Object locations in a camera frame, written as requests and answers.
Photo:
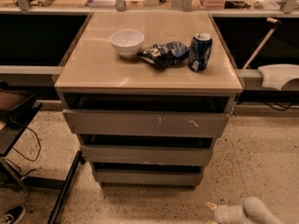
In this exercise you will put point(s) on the grey three-drawer cabinet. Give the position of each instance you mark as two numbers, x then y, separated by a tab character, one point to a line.
95	77

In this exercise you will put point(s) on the grey top drawer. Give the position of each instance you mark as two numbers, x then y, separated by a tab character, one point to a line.
141	123

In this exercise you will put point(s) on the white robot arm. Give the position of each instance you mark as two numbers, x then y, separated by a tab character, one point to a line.
251	211

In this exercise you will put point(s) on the grey drawer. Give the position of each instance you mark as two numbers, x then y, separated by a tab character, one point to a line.
151	178
145	155
141	123

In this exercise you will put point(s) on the blue soda can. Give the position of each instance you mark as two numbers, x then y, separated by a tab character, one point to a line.
200	50

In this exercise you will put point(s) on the white bowl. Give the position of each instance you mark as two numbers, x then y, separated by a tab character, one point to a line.
127	43

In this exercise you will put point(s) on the blue crumpled snack bag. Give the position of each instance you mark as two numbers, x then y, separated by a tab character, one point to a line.
165	55

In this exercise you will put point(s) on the black cart on left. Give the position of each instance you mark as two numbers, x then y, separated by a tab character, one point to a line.
18	108

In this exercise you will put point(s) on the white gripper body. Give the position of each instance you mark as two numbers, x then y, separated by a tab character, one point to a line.
220	215

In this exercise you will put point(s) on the grey middle drawer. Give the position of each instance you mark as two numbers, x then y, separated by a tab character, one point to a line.
145	155

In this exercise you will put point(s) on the black and white sneaker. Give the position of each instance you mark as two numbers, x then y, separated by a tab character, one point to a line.
13	216

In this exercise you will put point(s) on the white dustpan with handle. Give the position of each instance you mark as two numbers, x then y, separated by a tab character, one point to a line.
275	76

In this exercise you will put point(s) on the grey bottom drawer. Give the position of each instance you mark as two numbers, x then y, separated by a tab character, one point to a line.
151	178

